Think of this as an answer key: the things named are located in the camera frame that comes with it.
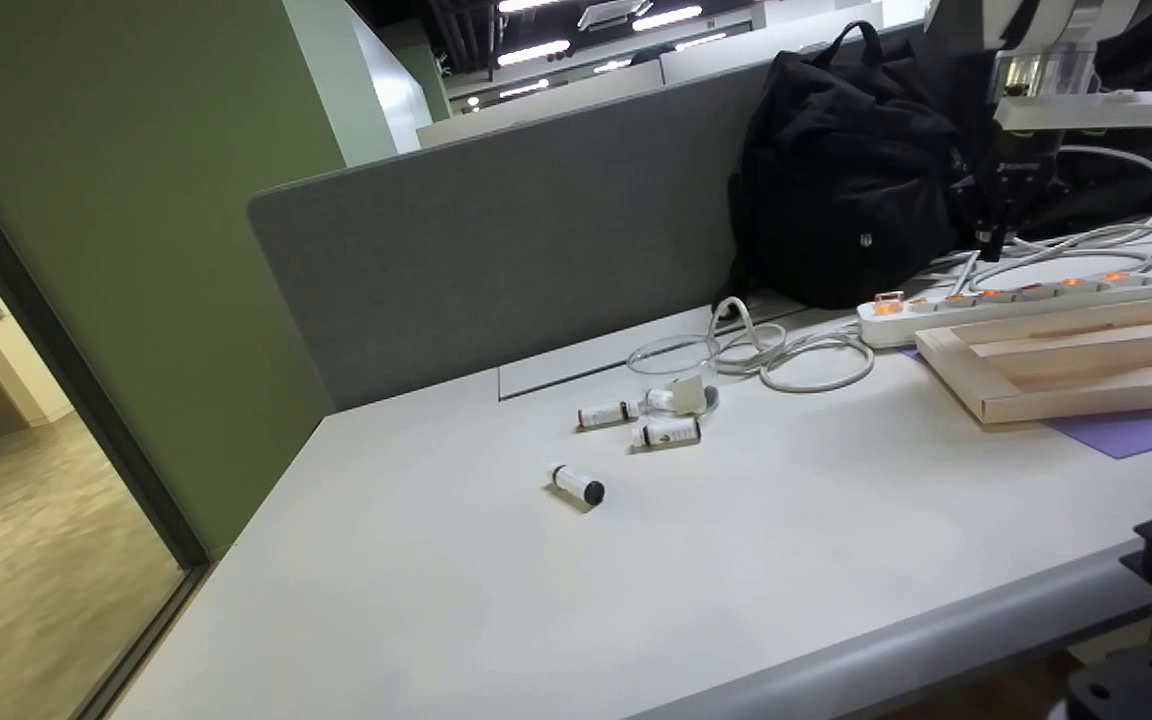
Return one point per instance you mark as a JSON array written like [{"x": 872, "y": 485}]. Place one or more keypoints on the thin black strip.
[{"x": 563, "y": 380}]

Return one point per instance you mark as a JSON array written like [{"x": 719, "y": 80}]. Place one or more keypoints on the grey desk divider panel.
[{"x": 508, "y": 252}]

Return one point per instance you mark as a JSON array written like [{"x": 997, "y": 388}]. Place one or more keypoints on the black backpack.
[{"x": 857, "y": 173}]

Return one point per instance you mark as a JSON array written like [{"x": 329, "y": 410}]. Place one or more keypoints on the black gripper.
[{"x": 1020, "y": 167}]

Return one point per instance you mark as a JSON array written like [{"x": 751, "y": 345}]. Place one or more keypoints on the white background desk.
[{"x": 538, "y": 107}]

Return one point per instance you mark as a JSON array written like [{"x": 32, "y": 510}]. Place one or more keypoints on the purple paper sheet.
[{"x": 1150, "y": 431}]

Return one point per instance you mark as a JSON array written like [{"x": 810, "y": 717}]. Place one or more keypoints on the white power strip orange switches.
[{"x": 950, "y": 314}]

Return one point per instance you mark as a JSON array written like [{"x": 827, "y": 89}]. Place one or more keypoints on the clear plastic cup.
[{"x": 671, "y": 362}]

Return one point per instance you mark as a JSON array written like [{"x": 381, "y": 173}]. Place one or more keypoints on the white rectangular bar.
[{"x": 1082, "y": 111}]

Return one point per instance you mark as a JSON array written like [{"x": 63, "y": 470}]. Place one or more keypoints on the light wooden tray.
[{"x": 1068, "y": 374}]

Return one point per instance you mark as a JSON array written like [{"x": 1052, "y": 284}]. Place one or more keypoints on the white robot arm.
[{"x": 1040, "y": 43}]

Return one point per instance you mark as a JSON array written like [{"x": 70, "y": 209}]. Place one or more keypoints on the ceiling light strip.
[
  {"x": 532, "y": 52},
  {"x": 667, "y": 19}
]

